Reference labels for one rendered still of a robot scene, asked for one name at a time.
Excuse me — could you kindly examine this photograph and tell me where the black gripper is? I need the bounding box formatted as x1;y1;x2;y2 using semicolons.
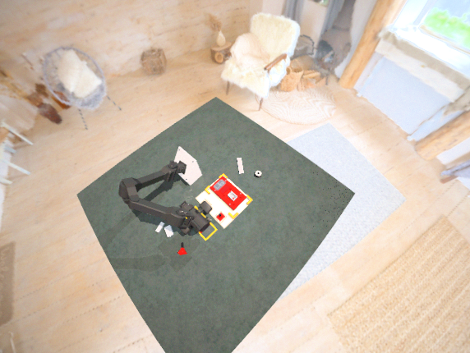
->
178;201;212;235

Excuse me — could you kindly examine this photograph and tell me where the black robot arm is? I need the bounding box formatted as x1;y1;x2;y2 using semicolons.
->
118;160;210;232

